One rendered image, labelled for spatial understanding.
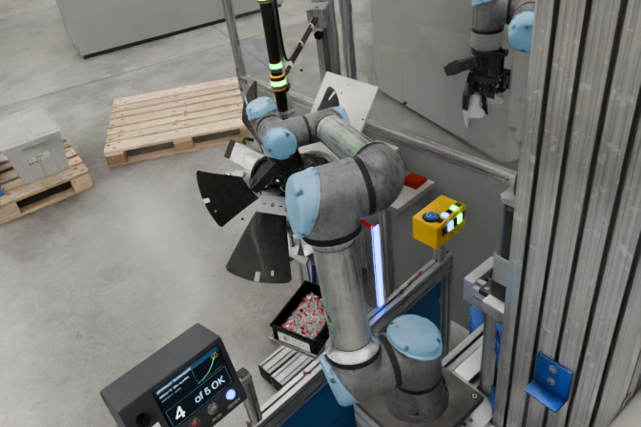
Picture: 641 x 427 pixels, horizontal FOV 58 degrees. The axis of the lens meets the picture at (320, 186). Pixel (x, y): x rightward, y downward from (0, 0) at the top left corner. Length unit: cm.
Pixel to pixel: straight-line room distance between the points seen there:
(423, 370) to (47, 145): 365
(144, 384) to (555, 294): 84
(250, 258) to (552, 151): 120
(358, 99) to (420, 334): 105
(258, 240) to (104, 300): 176
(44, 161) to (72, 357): 174
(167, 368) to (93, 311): 220
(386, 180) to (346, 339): 34
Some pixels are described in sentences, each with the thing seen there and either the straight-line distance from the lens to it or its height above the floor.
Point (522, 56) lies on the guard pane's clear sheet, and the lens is 204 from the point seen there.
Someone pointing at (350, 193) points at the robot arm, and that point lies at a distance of 102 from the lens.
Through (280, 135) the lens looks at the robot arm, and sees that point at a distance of 136.
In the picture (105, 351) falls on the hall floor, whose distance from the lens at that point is 326.
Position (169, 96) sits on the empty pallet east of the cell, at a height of 14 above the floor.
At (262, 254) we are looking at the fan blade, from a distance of 193.
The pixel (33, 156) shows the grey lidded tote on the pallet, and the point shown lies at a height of 34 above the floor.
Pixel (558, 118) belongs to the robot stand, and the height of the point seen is 179.
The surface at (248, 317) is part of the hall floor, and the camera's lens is 314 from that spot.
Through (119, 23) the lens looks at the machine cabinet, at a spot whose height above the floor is 31.
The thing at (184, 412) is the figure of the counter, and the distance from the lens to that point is 138.
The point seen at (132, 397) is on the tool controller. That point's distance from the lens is 132.
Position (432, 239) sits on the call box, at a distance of 189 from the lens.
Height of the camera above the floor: 223
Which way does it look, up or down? 34 degrees down
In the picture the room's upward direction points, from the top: 7 degrees counter-clockwise
